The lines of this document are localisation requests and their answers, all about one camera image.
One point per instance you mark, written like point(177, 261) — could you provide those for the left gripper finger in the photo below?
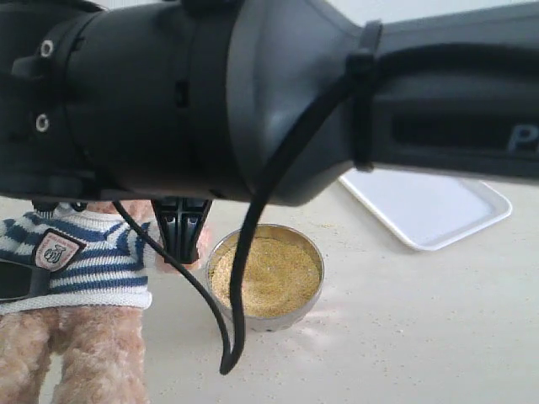
point(21, 282)

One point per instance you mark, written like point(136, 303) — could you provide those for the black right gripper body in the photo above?
point(180, 222)

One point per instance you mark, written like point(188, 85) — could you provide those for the brown teddy bear striped sweater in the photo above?
point(89, 311)

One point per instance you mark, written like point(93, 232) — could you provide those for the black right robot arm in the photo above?
point(193, 98)

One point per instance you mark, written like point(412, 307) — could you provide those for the yellow millet grains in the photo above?
point(280, 277)

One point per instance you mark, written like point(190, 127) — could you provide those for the metal bowl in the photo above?
point(283, 322)

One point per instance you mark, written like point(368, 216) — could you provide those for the white rectangular plastic tray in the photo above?
point(427, 212)

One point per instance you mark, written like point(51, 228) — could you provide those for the black cable tie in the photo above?
point(361, 67)

